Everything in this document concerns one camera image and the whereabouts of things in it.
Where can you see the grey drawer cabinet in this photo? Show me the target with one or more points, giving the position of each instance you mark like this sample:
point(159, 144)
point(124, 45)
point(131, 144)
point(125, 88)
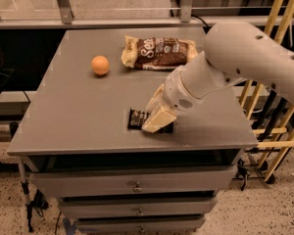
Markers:
point(82, 139)

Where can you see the right metal window post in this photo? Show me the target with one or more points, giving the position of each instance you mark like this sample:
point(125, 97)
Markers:
point(185, 10)

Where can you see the middle grey drawer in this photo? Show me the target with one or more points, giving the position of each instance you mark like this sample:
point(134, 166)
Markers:
point(137, 207)

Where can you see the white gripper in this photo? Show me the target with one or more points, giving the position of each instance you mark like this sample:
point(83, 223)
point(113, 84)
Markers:
point(173, 93)

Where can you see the orange fruit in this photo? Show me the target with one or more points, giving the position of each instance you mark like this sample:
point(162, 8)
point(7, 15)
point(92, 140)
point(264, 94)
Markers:
point(100, 65)

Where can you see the metal window post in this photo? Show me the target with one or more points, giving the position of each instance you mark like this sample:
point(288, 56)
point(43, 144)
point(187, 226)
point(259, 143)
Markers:
point(66, 12)
point(185, 10)

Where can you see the metal tripod leg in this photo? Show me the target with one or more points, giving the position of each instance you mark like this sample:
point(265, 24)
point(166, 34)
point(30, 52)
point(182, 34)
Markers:
point(28, 204)

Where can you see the yellow wooden rack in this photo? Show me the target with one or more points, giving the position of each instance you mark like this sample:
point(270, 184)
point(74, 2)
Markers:
point(272, 148)

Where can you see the grey drawer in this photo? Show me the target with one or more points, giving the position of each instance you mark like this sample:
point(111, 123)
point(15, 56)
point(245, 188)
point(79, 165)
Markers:
point(137, 207)
point(141, 225)
point(133, 181)

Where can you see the brown chip bag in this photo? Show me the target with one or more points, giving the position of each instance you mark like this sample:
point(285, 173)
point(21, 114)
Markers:
point(157, 53)

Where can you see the bottom grey drawer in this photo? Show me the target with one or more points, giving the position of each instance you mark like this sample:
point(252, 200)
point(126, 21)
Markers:
point(141, 225)

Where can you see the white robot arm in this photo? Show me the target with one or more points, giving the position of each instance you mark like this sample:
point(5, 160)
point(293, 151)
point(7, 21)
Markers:
point(233, 51)

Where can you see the top grey drawer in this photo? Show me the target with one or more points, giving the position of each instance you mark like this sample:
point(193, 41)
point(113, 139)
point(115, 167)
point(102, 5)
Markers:
point(133, 181)

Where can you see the black rxbar chocolate bar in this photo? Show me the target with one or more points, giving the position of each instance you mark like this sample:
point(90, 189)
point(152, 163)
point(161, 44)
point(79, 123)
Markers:
point(137, 118)

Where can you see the left metal window post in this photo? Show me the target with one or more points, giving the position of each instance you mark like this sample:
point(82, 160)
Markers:
point(66, 12)

